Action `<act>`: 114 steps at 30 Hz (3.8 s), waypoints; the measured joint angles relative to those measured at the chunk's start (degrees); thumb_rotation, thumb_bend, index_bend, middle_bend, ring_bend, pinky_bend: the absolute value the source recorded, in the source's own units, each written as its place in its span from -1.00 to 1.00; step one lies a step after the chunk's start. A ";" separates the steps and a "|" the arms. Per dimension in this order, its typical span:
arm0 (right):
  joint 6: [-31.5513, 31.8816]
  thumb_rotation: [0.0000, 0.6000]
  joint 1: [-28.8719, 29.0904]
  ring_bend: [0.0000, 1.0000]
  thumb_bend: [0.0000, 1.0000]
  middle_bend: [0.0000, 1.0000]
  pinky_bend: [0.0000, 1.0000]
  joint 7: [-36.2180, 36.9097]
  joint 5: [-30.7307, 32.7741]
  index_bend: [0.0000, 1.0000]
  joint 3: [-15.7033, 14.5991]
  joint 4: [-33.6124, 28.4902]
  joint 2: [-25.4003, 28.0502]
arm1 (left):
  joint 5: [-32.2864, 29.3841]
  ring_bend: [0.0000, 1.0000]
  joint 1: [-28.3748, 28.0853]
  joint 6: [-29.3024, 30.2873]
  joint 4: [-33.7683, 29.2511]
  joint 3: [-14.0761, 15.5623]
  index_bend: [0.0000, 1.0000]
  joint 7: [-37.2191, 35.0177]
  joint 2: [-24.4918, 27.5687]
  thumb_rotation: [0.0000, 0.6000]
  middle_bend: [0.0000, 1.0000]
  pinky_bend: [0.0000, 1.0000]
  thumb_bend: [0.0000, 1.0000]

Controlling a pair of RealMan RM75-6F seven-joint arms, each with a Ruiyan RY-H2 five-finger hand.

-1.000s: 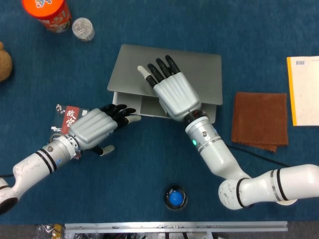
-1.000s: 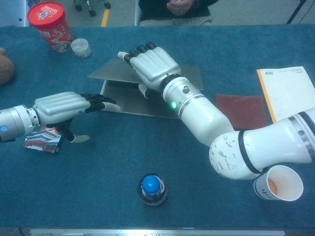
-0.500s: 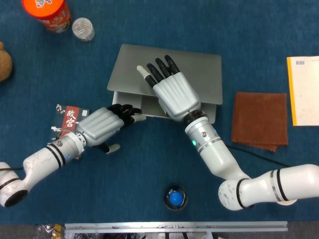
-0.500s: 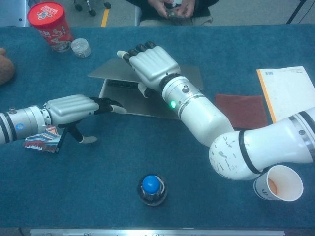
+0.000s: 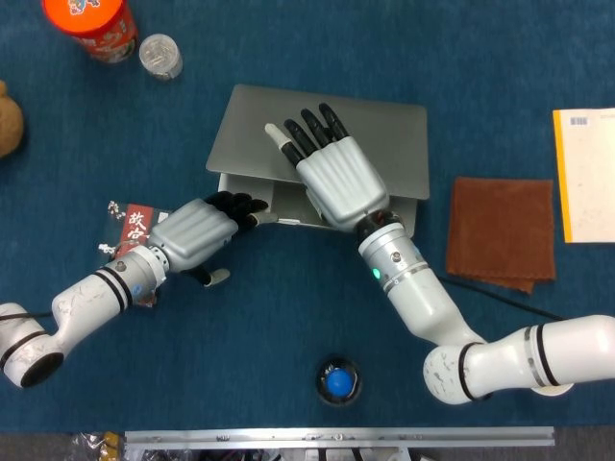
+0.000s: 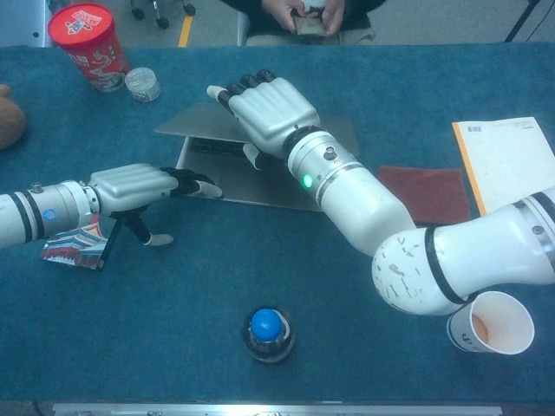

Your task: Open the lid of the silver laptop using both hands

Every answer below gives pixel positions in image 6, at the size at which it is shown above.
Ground palace print book box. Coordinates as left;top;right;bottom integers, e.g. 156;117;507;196
38;214;122;272

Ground aluminium profile rail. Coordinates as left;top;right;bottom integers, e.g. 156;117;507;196
51;402;503;416

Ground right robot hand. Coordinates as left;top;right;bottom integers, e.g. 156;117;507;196
206;69;322;171

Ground blue felt table cover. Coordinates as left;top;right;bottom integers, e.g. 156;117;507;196
0;42;555;402

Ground black tripod leg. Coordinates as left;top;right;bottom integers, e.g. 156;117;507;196
504;0;543;43

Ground brown folded cloth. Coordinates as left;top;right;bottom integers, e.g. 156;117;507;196
375;164;473;226

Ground seated person dark clothes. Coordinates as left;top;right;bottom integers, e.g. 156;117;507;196
220;0;376;48

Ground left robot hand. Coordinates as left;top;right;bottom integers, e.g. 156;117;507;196
84;163;224;247

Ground red cylindrical snack canister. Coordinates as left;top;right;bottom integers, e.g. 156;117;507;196
47;3;130;94

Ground white plastic panel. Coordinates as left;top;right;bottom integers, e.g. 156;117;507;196
0;0;57;49

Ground white paper cup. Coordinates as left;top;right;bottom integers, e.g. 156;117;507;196
446;290;536;356

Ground white notebook yellow spine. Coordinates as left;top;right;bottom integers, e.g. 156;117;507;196
451;115;555;218

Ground silver laptop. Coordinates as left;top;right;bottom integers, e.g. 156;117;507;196
153;101;361;213

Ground small clear plastic jar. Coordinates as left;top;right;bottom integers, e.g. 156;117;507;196
124;67;161;104

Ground brown plush toy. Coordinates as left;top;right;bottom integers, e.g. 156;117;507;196
0;84;29;152

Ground phone in person's hands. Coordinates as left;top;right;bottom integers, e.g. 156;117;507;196
292;12;329;36

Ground office chair wheel base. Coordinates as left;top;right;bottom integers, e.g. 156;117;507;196
129;0;197;29

